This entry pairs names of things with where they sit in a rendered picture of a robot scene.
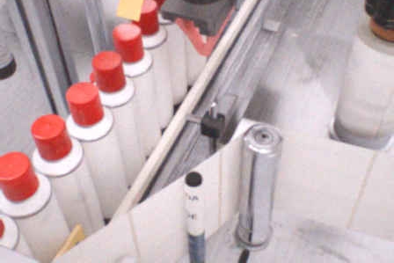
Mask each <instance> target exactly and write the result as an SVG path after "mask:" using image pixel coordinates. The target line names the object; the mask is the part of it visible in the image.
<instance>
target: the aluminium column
mask: <svg viewBox="0 0 394 263"><path fill-rule="evenodd" d="M4 1H5V2H6V4H7V6H8V10H9V13H10V14H11V19H12V21H13V24H14V27H15V29H16V31H17V36H18V38H19V41H20V44H21V47H22V48H23V53H24V55H25V57H26V61H27V64H28V66H29V70H30V71H31V73H32V78H33V81H34V84H35V87H36V89H37V91H38V95H39V97H40V102H41V104H42V106H43V109H44V112H45V114H46V115H47V114H55V115H59V116H61V117H62V118H63V119H64V120H65V123H66V121H67V118H68V117H69V115H70V114H71V112H70V109H69V104H68V101H67V91H68V89H69V88H68V86H67V81H68V85H69V87H72V85H73V84H78V83H80V81H79V78H78V73H77V69H76V66H75V61H74V58H73V55H72V50H71V47H70V44H69V38H68V35H67V33H66V27H65V25H64V22H63V16H62V12H61V10H60V5H59V1H58V0H46V2H47V7H48V12H49V14H50V17H51V19H52V24H53V28H54V30H55V37H56V40H57V46H58V48H59V51H60V55H61V60H62V64H63V69H64V72H65V75H66V77H67V81H66V79H65V76H64V75H63V69H62V65H61V61H60V58H59V55H58V51H57V48H56V46H55V39H54V37H53V34H52V30H51V27H50V25H49V23H48V18H47V14H46V9H45V7H44V3H43V2H42V0H4Z"/></svg>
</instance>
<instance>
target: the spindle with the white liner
mask: <svg viewBox="0 0 394 263"><path fill-rule="evenodd" d="M364 6H365V12H366V13H367V14H368V15H365V16H364V17H363V18H362V19H361V20H360V21H359V23H358V24H357V26H356V32H355V36H354V40H353V45H352V46H351V49H350V55H349V58H348V62H347V68H346V70H345V73H344V78H343V82H342V85H341V90H340V93H339V100H338V104H336V106H335V109H334V115H333V117H332V120H331V122H330V134H331V136H332V139H333V141H338V142H343V143H349V144H352V145H354V146H361V147H363V148H366V149H369V150H377V151H380V152H385V151H387V150H388V149H389V148H390V146H391V145H392V144H393V141H394V0H365V4H364Z"/></svg>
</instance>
